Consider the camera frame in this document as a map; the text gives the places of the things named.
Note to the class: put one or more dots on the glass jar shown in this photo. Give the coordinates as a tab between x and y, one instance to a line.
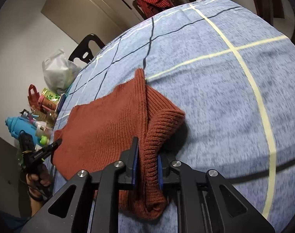
51	118

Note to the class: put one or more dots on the red gift bag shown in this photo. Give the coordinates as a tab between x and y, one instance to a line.
33	97

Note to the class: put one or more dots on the blue thermos jug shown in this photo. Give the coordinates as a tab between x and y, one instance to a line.
17	124

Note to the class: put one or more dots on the blue checked table cloth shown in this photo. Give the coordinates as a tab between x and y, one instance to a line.
233	75

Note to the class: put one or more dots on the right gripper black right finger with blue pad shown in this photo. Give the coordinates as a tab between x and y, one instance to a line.
188	188

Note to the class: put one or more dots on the white cosmetic bottle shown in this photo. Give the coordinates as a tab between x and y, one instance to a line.
43	131

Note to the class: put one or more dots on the pink lidded cup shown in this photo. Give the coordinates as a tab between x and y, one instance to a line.
46	105

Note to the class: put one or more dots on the red checked garment on chair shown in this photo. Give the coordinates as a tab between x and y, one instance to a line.
149	8

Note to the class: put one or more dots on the person's left hand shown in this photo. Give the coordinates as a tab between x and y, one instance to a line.
39	183

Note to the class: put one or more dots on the black wooden chair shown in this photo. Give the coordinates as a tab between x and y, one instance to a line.
83	51

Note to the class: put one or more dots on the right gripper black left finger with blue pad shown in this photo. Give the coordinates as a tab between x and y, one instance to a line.
117	176

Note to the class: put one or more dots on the dark blue flat case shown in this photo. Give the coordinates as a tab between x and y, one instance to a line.
61	103

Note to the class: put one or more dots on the rust red knit sweater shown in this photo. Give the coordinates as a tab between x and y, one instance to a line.
97	133

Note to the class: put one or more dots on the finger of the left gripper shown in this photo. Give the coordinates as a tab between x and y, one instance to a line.
49	150

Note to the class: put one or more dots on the green floral box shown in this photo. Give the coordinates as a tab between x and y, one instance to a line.
50	95

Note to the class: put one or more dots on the white plastic bag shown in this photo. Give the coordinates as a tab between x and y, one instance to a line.
59	72

